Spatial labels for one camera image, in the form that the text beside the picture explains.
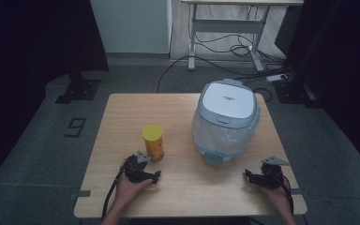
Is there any white blue rice cooker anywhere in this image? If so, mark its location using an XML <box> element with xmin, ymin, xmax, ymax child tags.
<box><xmin>191</xmin><ymin>78</ymin><xmax>262</xmax><ymax>167</ymax></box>

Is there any person's left hand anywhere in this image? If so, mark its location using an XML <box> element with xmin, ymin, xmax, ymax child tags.
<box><xmin>115</xmin><ymin>158</ymin><xmax>153</xmax><ymax>205</ymax></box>

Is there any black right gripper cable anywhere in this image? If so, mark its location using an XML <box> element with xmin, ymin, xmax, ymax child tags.
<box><xmin>275</xmin><ymin>173</ymin><xmax>294</xmax><ymax>217</ymax></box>

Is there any white power strip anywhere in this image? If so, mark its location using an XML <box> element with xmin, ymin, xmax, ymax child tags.
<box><xmin>265</xmin><ymin>73</ymin><xmax>289</xmax><ymax>83</ymax></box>

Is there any person's right hand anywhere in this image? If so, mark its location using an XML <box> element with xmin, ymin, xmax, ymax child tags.
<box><xmin>257</xmin><ymin>177</ymin><xmax>292</xmax><ymax>211</ymax></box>

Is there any black stand base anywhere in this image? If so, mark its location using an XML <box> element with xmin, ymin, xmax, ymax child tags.
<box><xmin>275</xmin><ymin>79</ymin><xmax>322</xmax><ymax>109</ymax></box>
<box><xmin>54</xmin><ymin>72</ymin><xmax>102</xmax><ymax>105</ymax></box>

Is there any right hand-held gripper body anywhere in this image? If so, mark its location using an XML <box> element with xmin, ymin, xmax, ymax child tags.
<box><xmin>254</xmin><ymin>156</ymin><xmax>292</xmax><ymax>189</ymax></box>

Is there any yellow snack canister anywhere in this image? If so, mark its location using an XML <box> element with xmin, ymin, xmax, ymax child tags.
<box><xmin>142</xmin><ymin>124</ymin><xmax>165</xmax><ymax>163</ymax></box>

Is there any white partition panel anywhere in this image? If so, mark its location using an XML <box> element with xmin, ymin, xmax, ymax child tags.
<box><xmin>89</xmin><ymin>0</ymin><xmax>173</xmax><ymax>54</ymax></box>

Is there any long black floor cable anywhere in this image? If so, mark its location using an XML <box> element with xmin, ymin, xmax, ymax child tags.
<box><xmin>157</xmin><ymin>55</ymin><xmax>292</xmax><ymax>94</ymax></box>

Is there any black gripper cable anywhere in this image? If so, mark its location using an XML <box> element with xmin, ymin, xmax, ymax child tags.
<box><xmin>275</xmin><ymin>173</ymin><xmax>294</xmax><ymax>217</ymax></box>
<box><xmin>101</xmin><ymin>162</ymin><xmax>129</xmax><ymax>219</ymax></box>

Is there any grey tape strip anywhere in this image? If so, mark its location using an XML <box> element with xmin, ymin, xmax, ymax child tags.
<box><xmin>69</xmin><ymin>189</ymin><xmax>92</xmax><ymax>201</ymax></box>
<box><xmin>290</xmin><ymin>187</ymin><xmax>309</xmax><ymax>197</ymax></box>

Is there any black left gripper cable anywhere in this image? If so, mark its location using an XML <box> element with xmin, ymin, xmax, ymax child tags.
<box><xmin>101</xmin><ymin>162</ymin><xmax>129</xmax><ymax>219</ymax></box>

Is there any clear plastic bin liner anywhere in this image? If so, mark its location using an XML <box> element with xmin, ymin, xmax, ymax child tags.
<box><xmin>192</xmin><ymin>112</ymin><xmax>261</xmax><ymax>158</ymax></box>

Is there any white metal frame desk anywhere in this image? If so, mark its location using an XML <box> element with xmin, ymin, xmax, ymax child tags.
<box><xmin>181</xmin><ymin>0</ymin><xmax>304</xmax><ymax>73</ymax></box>

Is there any dark curtain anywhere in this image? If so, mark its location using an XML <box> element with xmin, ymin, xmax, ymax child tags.
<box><xmin>285</xmin><ymin>0</ymin><xmax>360</xmax><ymax>177</ymax></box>
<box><xmin>0</xmin><ymin>0</ymin><xmax>110</xmax><ymax>176</ymax></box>

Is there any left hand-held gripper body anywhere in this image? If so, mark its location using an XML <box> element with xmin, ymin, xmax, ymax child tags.
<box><xmin>124</xmin><ymin>150</ymin><xmax>153</xmax><ymax>184</ymax></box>

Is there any tangle of black cables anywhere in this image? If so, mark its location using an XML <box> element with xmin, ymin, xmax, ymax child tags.
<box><xmin>193</xmin><ymin>32</ymin><xmax>287</xmax><ymax>64</ymax></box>

